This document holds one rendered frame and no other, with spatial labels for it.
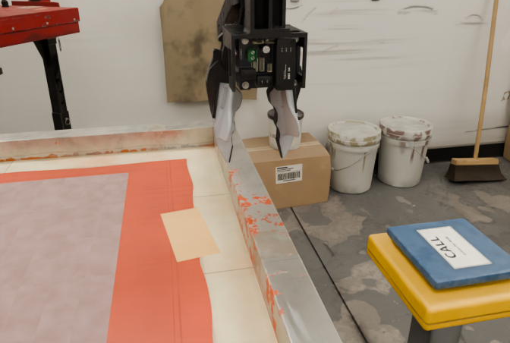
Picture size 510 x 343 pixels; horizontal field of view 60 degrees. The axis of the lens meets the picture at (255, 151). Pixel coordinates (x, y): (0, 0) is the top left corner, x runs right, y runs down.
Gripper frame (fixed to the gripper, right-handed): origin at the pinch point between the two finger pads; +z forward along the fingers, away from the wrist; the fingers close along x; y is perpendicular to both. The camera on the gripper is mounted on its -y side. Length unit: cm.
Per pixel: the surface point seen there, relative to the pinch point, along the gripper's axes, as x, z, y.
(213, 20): 18, 7, -195
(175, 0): -1, -4, -194
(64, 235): -22.3, 9.6, -0.8
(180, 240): -9.2, 9.6, 2.9
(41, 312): -22.1, 9.6, 11.8
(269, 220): 0.4, 6.1, 6.3
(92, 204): -20.1, 9.6, -7.8
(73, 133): -25.1, 6.1, -26.8
